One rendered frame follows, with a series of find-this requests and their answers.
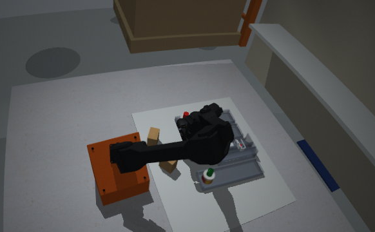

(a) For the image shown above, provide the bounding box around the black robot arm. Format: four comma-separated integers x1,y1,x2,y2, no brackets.
109,103,234,173

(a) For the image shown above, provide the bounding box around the jar with green cap and red label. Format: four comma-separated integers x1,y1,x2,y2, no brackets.
202,168,215,186

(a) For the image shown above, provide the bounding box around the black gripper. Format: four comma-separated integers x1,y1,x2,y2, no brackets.
177,118,198,141

